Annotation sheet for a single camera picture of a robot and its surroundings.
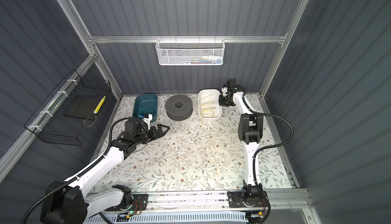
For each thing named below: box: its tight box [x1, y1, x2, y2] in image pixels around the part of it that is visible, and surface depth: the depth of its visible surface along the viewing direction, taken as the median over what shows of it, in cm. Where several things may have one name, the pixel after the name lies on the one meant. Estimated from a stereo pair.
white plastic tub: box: [198, 88, 223, 120], surface depth 110 cm
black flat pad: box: [63, 94, 102, 121], surface depth 77 cm
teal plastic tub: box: [132, 93, 158, 123], surface depth 114 cm
